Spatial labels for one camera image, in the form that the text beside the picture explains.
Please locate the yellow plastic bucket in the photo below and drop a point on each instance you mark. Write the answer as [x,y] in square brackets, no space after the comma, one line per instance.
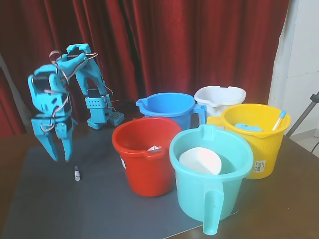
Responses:
[264,149]

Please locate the barcode label sticker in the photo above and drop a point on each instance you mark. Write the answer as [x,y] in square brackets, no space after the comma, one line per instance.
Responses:
[259,165]

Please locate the teal plastic bucket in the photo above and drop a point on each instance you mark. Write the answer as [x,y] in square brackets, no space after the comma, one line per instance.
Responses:
[194,194]

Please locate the blue plastic bucket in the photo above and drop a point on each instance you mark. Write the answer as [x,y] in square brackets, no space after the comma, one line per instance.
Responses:
[172,105]

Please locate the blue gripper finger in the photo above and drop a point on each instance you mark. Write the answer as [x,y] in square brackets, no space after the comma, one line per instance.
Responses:
[48,145]
[67,148]

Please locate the small glass vial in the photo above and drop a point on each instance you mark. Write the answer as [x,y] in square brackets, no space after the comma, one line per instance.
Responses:
[77,174]

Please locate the syringe with blue cap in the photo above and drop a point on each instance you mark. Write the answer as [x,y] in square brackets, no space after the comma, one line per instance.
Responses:
[281,115]

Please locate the light blue glove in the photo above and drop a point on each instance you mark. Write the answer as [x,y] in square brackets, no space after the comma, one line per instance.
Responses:
[249,127]

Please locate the white folded paper boat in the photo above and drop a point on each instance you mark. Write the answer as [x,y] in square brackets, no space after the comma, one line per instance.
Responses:
[154,149]

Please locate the small white label sticker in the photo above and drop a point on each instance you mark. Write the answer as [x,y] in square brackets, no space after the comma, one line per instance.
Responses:
[122,163]

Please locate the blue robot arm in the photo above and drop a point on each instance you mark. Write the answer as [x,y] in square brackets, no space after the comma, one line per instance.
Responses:
[92,69]

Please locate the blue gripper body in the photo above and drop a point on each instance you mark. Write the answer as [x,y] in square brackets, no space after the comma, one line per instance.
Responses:
[59,128]

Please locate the red plastic bucket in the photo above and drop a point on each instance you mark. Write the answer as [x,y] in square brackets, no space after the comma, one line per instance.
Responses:
[147,176]

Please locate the grey tripod stand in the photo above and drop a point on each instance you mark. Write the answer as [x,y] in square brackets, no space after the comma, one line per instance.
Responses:
[305,112]

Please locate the red curtain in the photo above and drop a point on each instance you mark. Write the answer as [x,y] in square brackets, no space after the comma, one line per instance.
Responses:
[199,37]

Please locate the white paper bowl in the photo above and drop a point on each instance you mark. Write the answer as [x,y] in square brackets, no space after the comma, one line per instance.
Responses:
[199,159]

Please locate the dark grey mat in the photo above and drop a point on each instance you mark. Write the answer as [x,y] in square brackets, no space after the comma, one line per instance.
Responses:
[62,204]

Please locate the white plastic bucket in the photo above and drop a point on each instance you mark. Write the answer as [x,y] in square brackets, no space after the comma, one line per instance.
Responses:
[219,97]

